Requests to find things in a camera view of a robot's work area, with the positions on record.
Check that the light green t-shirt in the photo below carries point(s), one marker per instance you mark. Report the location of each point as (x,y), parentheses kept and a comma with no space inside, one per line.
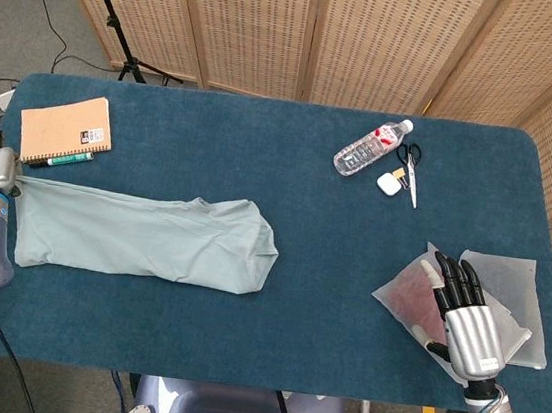
(141,235)

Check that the brown spiral notebook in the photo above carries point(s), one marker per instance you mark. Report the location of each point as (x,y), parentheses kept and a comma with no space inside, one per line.
(61,127)

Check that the green marker pen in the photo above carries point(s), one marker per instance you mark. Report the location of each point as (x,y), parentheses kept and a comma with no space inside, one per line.
(67,159)

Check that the frosted bag with red garment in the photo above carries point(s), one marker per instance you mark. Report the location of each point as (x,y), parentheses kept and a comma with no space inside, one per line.
(411,298)

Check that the clear plastic water bottle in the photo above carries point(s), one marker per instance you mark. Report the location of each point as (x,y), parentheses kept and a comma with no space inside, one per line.
(363,152)

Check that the white earbuds case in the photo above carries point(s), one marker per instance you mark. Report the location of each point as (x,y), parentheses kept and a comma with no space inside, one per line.
(387,184)

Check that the blue table mat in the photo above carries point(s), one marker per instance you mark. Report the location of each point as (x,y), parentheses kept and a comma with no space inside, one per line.
(304,220)

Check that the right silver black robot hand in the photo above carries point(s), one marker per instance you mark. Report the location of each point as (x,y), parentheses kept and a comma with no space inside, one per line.
(474,336)

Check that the empty frosted plastic bag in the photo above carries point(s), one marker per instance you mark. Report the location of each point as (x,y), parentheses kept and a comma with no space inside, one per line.
(513,286)

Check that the white power adapter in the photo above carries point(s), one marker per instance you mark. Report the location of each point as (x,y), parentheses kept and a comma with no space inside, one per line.
(3,100)

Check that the black tripod stand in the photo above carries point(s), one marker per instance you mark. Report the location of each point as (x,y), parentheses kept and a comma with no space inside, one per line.
(112,20)

